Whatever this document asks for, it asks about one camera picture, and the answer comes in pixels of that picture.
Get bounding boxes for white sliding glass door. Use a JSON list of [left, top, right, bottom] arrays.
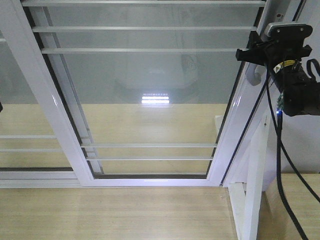
[[0, 0, 281, 188]]

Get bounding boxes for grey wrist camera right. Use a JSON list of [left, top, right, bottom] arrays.
[[264, 21, 313, 41]]

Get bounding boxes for white angled support brace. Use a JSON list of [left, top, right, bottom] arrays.
[[228, 115, 270, 240]]

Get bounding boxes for light wooden floor platform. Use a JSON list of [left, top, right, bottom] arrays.
[[0, 103, 237, 240]]

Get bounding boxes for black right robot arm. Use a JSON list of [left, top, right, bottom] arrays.
[[236, 26, 320, 117]]

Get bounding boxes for light wooden box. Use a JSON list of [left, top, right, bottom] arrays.
[[257, 173, 320, 240]]

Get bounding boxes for white fixed glass panel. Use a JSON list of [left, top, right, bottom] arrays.
[[0, 29, 82, 188]]

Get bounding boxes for grey metal door handle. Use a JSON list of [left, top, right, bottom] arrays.
[[245, 0, 286, 86]]

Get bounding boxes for green circuit board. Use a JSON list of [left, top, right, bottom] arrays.
[[276, 93, 284, 115]]

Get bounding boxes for white door frame post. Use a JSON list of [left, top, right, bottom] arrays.
[[208, 0, 320, 187]]

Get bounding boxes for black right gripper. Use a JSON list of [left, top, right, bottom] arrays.
[[236, 31, 312, 68]]

